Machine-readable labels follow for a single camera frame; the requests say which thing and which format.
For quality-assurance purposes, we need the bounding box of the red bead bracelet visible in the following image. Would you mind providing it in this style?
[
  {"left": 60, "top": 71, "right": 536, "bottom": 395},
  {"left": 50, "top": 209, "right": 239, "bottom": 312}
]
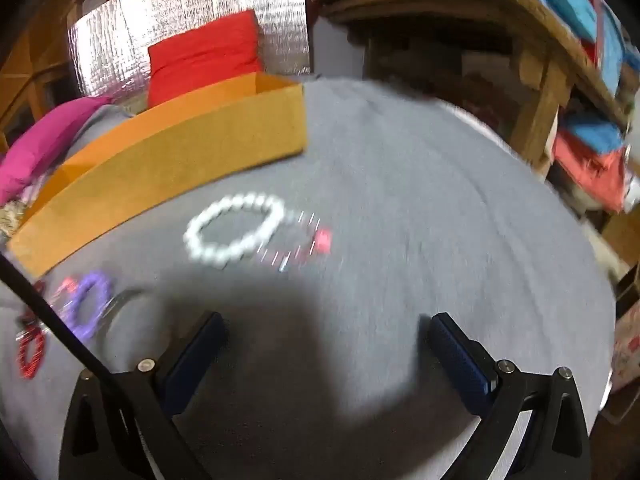
[{"left": 15, "top": 278, "right": 49, "bottom": 380}]

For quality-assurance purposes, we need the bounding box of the purple bead bracelet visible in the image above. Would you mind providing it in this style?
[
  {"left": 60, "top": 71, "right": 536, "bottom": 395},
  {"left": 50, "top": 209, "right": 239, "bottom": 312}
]
[{"left": 58, "top": 270, "right": 115, "bottom": 344}]

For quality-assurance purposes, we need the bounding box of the white bead bracelet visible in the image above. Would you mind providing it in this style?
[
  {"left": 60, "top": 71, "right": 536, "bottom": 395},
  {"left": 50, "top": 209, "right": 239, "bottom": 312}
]
[{"left": 182, "top": 192, "right": 288, "bottom": 267}]

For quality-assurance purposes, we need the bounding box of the pink crystal bead bracelet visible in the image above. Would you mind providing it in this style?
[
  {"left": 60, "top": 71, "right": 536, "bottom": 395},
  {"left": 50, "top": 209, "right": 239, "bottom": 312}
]
[{"left": 257, "top": 210, "right": 334, "bottom": 273}]

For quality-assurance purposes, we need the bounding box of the grey blanket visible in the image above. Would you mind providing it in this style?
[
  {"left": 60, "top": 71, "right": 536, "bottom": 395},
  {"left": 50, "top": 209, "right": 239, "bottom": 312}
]
[{"left": 1, "top": 79, "right": 614, "bottom": 479}]

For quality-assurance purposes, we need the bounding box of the orange cardboard box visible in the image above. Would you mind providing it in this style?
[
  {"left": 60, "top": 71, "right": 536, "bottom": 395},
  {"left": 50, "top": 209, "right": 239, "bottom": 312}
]
[{"left": 8, "top": 73, "right": 307, "bottom": 278}]

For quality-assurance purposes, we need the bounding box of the pink pillow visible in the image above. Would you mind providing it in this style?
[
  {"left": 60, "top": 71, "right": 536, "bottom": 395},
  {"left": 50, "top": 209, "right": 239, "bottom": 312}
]
[{"left": 1, "top": 96, "right": 112, "bottom": 206}]

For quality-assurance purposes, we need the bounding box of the red pillow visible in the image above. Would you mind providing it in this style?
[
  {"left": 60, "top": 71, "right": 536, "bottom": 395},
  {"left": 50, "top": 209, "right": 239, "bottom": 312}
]
[{"left": 148, "top": 10, "right": 262, "bottom": 107}]

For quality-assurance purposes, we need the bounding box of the silver foil insulation sheet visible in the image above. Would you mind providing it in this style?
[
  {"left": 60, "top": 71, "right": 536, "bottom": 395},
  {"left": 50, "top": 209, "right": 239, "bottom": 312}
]
[{"left": 67, "top": 0, "right": 311, "bottom": 100}]

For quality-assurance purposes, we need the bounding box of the wooden shelf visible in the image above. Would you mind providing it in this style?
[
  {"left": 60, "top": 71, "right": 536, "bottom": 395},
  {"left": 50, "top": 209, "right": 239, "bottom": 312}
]
[{"left": 304, "top": 0, "right": 632, "bottom": 172}]

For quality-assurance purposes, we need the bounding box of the black cable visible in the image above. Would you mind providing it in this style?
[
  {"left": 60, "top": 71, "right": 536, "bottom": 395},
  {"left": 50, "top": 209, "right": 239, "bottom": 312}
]
[{"left": 0, "top": 252, "right": 166, "bottom": 480}]

